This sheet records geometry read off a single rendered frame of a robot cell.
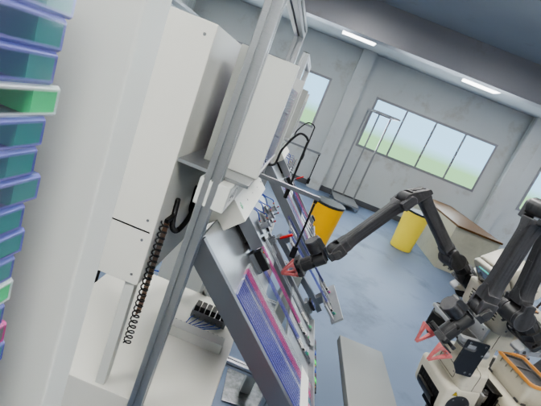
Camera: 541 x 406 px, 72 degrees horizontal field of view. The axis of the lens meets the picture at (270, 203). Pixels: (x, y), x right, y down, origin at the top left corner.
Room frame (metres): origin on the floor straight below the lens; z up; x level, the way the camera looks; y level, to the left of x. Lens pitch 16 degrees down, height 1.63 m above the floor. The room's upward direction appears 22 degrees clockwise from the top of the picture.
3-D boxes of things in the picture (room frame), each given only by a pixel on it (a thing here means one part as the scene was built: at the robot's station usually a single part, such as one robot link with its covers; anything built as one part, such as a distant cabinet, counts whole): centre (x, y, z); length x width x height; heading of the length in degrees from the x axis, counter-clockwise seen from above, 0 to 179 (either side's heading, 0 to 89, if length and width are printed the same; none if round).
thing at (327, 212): (4.57, -0.69, 0.32); 0.42 x 0.41 x 0.65; 178
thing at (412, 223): (6.26, -2.36, 0.35); 0.45 x 0.44 x 0.69; 178
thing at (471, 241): (7.01, -3.27, 0.39); 2.30 x 0.75 x 0.79; 0
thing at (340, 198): (7.80, -1.43, 1.00); 0.75 x 0.61 x 2.01; 0
